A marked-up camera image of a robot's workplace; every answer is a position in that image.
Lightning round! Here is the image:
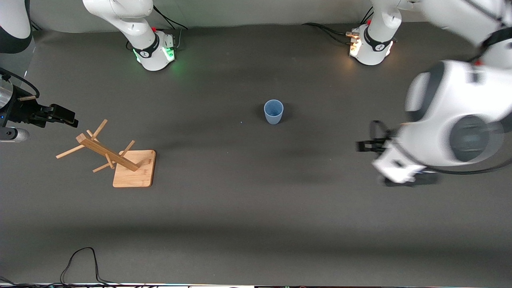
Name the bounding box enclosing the light blue plastic cup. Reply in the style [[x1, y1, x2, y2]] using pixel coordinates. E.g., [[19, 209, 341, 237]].
[[264, 100, 284, 125]]

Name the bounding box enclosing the wooden cup rack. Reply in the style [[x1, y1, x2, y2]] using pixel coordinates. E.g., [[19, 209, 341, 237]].
[[56, 119, 156, 188]]

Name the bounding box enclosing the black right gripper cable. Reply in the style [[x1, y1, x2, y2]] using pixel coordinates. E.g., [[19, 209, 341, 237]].
[[0, 67, 40, 99]]

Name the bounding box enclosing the black left arm base cable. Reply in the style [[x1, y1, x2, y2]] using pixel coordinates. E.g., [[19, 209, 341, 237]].
[[302, 22, 359, 45]]

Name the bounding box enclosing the black arm base cable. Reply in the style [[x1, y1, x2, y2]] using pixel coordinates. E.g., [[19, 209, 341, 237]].
[[153, 5, 188, 49], [302, 22, 359, 45]]

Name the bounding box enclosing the thin black looped cable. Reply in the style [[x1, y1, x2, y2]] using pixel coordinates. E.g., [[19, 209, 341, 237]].
[[60, 247, 120, 286]]

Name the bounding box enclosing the black right arm base cable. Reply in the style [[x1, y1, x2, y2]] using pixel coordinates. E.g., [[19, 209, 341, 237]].
[[153, 5, 188, 49]]

